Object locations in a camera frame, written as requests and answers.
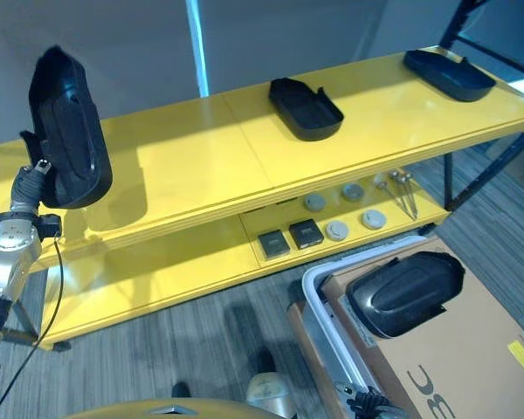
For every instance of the dark blue metal rack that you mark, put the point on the dark blue metal rack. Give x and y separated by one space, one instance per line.
498 57

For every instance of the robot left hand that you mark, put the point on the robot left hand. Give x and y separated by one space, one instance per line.
28 187

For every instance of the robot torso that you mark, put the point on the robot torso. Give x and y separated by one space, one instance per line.
135 412

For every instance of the black wrist clamp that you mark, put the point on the black wrist clamp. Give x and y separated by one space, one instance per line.
50 224

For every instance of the brown cardboard sheet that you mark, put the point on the brown cardboard sheet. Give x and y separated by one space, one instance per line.
308 362

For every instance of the small black square box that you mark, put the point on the small black square box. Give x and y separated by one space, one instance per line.
274 245
306 235

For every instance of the grey plastic box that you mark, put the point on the grey plastic box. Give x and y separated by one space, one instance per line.
315 301

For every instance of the long metal screw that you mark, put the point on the long metal screw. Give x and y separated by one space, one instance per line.
409 194
399 190
395 198

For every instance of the printed brown cardboard box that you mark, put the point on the printed brown cardboard box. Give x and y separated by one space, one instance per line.
463 371

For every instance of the black sole-shaped plastic part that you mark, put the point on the black sole-shaped plastic part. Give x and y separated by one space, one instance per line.
308 111
70 126
452 78
401 297

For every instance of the silver robot leg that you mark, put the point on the silver robot leg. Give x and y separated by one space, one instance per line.
268 393

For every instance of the round grey disc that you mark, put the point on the round grey disc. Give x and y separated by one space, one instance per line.
336 230
315 202
374 219
352 191

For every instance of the yellow metal shelf unit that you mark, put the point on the yellow metal shelf unit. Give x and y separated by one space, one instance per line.
201 144

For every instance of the light blue wall strip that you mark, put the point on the light blue wall strip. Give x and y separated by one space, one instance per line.
198 48

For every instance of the dark robot foot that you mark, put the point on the dark robot foot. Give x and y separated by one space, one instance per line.
265 360
181 389

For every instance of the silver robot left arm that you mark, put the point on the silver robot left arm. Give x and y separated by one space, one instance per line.
8 249

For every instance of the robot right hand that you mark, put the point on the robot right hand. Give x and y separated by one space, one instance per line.
371 403

